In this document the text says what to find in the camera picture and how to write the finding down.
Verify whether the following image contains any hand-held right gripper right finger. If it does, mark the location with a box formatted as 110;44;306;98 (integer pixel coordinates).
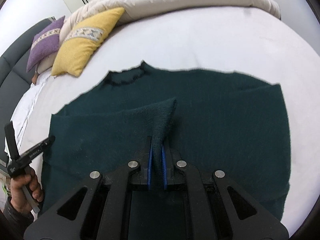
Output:
161;144;289;240

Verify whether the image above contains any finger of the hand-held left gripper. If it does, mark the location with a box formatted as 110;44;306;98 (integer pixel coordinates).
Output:
35;135;56;153
4;121;20;164

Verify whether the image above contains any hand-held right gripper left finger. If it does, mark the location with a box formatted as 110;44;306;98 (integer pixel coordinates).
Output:
24;135;153;240

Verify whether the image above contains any dark green knit sweater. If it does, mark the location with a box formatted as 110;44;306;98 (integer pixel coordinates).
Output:
41;60;292;227

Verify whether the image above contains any person's left forearm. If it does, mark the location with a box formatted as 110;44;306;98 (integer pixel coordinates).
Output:
0;196;35;232

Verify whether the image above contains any person's left hand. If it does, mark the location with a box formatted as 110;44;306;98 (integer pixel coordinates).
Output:
9;166;45;215

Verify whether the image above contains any white pillow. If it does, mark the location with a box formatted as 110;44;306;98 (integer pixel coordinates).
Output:
10;70;58;155

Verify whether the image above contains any beige pillow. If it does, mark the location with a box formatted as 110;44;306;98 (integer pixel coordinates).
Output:
35;55;59;74

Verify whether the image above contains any grey upholstered headboard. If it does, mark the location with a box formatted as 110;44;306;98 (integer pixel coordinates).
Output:
0;17;54;105

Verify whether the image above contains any purple cushion with patterned band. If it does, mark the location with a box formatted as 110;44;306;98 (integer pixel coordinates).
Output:
26;15;66;72

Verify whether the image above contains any yellow cushion with patterned band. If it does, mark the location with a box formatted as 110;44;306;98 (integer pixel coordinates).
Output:
51;7;125;77

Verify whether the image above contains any beige duvet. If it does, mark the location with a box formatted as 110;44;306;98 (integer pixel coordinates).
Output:
59;0;282;45

